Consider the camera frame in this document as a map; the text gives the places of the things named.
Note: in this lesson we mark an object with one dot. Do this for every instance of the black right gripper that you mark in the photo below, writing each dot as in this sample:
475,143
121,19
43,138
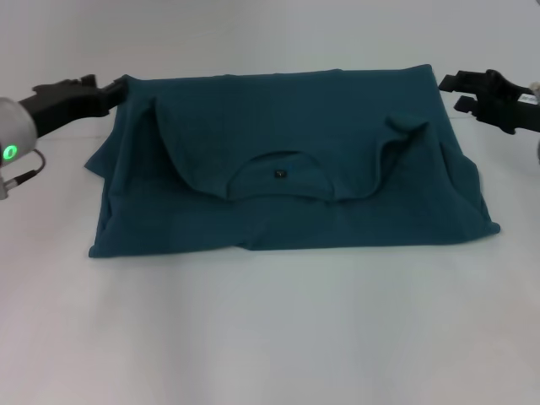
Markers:
506,103

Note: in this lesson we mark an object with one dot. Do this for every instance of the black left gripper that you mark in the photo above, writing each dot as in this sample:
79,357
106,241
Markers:
63,105

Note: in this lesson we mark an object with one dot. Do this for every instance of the teal FREE print t-shirt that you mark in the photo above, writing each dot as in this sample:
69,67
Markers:
295,202

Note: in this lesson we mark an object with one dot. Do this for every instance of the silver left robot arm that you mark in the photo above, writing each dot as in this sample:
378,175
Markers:
14,139

